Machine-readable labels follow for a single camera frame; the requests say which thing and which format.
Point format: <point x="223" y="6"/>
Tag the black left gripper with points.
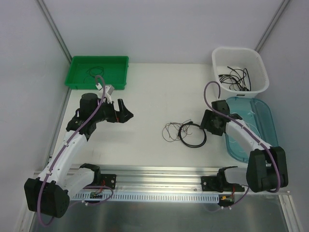
<point x="116" y="112"/>

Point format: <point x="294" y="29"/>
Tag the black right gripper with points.
<point x="205" y="120"/>

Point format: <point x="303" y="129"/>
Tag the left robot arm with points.
<point x="50" y="193"/>

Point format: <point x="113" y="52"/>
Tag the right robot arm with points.
<point x="266" y="168"/>

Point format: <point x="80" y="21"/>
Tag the teal transparent plastic bin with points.
<point x="257" y="116"/>

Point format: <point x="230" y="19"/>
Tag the green plastic tray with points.
<point x="83" y="69"/>

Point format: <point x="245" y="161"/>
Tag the white plastic basin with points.
<point x="232" y="60"/>

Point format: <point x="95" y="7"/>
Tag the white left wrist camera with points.
<point x="105" y="92"/>

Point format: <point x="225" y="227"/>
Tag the aluminium mounting rail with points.
<point x="157" y="176"/>

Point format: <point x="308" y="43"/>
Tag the white slotted cable duct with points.
<point x="147" y="197"/>

